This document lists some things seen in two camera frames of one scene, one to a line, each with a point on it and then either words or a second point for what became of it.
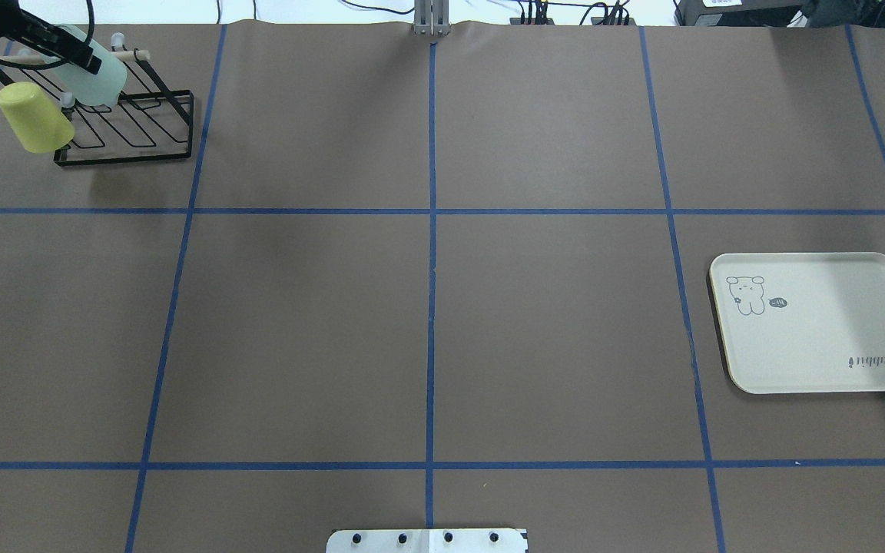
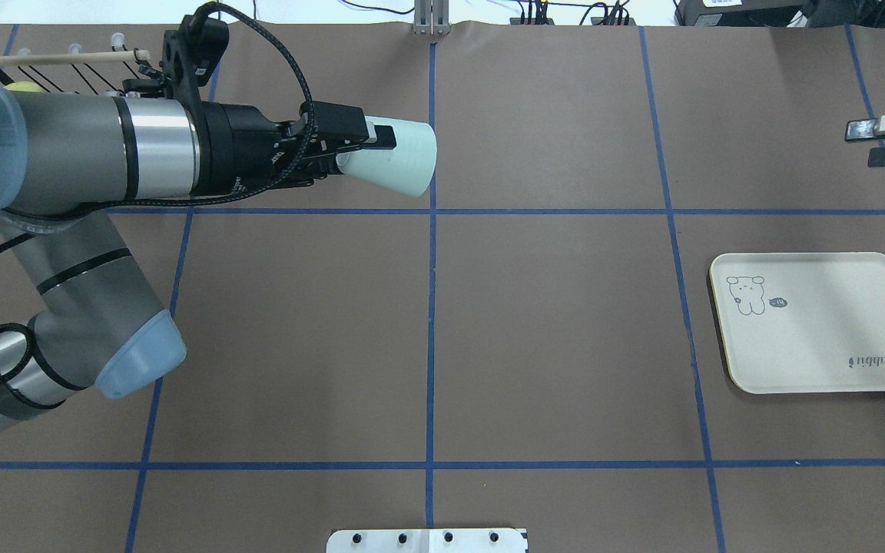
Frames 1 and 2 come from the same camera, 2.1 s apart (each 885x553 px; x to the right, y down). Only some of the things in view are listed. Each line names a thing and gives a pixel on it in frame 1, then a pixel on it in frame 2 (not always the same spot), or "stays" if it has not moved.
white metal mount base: (427, 541) stays
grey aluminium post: (431, 18) stays
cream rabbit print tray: (817, 322) stays
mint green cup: (102, 88) -> (407, 170)
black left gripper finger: (80, 54) -> (386, 139)
